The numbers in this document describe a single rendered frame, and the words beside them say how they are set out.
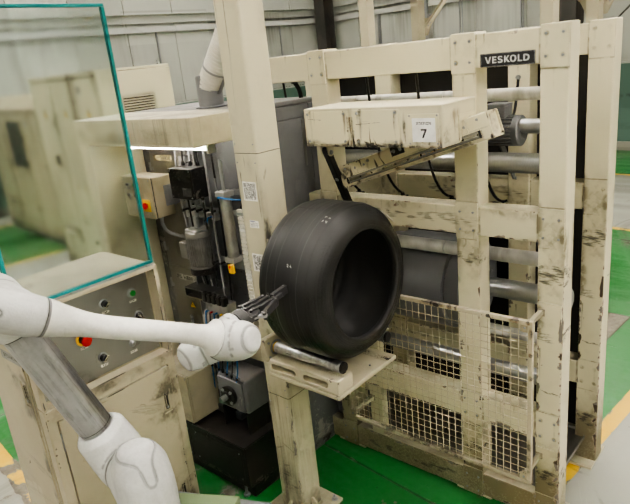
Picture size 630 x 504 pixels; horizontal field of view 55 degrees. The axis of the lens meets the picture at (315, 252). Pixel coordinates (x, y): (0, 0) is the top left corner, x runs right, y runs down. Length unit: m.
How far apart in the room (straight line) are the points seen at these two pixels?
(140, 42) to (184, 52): 0.94
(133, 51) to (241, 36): 9.98
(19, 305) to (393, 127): 1.31
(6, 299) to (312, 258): 0.92
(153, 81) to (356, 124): 3.66
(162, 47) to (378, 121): 10.45
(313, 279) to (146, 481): 0.78
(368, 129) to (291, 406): 1.19
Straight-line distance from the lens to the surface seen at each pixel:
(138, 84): 5.65
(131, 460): 1.77
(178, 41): 12.68
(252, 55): 2.26
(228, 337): 1.64
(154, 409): 2.59
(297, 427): 2.70
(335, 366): 2.20
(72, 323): 1.63
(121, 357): 2.49
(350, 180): 2.49
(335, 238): 2.01
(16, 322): 1.59
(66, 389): 1.84
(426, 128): 2.09
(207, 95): 2.86
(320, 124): 2.36
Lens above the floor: 1.96
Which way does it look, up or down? 18 degrees down
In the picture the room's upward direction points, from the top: 6 degrees counter-clockwise
